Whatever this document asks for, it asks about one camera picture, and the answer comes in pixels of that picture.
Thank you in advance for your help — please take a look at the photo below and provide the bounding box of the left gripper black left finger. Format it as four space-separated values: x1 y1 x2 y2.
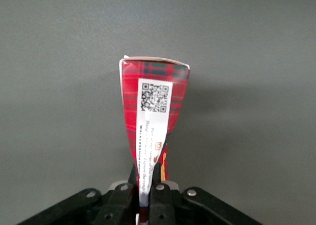
92 163 138 225

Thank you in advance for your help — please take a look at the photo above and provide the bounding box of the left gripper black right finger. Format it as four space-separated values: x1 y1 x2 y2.
149 162 177 225

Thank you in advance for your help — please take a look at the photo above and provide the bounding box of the red tartan cookie box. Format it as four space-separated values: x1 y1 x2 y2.
119 54 191 225

